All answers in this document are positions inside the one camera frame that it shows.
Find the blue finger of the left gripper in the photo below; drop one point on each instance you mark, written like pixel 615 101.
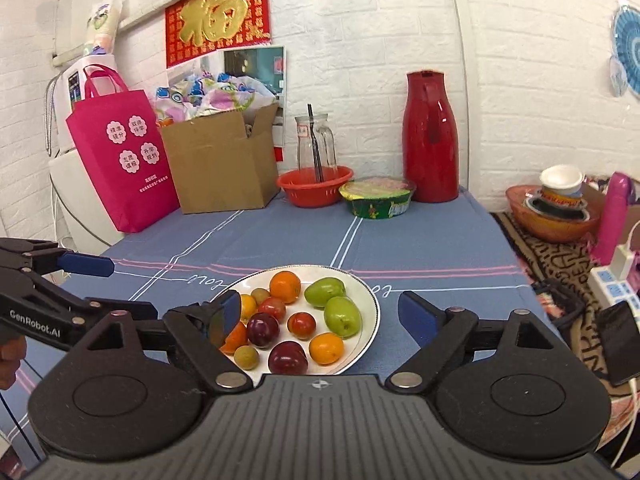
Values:
pixel 76 263
pixel 119 317

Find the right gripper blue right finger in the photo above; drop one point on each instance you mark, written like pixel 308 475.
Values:
pixel 421 319

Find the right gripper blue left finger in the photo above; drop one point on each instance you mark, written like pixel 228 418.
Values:
pixel 217 318

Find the large orange mandarin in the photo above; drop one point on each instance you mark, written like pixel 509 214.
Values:
pixel 236 339

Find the brown longan fruit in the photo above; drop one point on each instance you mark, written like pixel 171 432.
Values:
pixel 260 295
pixel 246 357

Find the orange tangerine with stem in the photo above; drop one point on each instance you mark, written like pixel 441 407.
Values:
pixel 286 286

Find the dark red plum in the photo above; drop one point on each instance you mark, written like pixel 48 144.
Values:
pixel 288 358

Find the green apple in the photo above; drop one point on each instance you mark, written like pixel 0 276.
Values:
pixel 342 317
pixel 321 291

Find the person's left hand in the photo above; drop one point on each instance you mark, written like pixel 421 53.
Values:
pixel 12 353

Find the small yellow-orange kumquat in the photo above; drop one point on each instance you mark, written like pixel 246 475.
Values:
pixel 249 307

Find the white appliance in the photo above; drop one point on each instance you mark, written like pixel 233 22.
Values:
pixel 73 196

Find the blue striped tablecloth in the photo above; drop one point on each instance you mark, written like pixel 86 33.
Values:
pixel 453 254

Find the white round plate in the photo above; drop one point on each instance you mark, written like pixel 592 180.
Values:
pixel 357 292

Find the small orange kumquat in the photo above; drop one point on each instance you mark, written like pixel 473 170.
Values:
pixel 326 349

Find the green instant noodle bowl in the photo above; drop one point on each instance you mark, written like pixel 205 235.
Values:
pixel 378 198

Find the pink shopping bag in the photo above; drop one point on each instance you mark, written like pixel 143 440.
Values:
pixel 118 140

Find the red plastic basin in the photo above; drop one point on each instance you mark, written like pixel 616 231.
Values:
pixel 301 190

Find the brown cardboard box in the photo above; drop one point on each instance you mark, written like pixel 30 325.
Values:
pixel 219 163

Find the orange patterned bowl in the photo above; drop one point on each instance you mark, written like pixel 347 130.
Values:
pixel 548 222

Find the black stirring stick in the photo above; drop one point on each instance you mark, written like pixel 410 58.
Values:
pixel 318 173

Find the red thermos jug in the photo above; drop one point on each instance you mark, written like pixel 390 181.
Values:
pixel 430 148

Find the white power strip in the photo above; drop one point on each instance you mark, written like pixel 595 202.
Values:
pixel 610 290

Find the glass pitcher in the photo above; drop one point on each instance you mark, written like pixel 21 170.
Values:
pixel 325 139

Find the white cup on bowls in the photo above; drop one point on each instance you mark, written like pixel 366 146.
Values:
pixel 562 179

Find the floral cloth in box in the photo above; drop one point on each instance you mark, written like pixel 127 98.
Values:
pixel 199 95

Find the pink water bottle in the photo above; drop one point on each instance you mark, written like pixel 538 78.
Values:
pixel 613 218

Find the red fu wall poster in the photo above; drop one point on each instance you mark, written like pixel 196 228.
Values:
pixel 197 27

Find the blue decorative wall plate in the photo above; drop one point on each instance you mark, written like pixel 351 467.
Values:
pixel 625 45

